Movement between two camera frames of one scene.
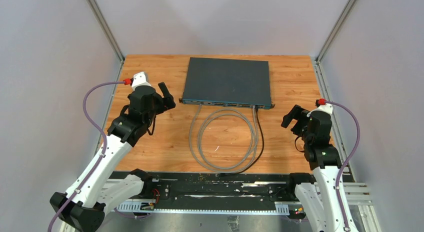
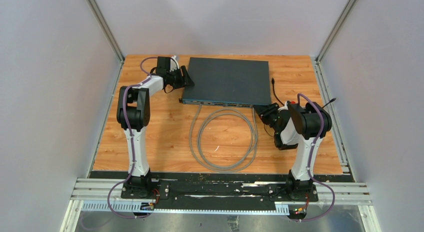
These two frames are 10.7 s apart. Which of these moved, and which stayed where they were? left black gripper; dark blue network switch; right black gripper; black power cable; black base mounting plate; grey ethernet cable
Moved: left black gripper; right black gripper; black power cable
Stayed: black base mounting plate; grey ethernet cable; dark blue network switch
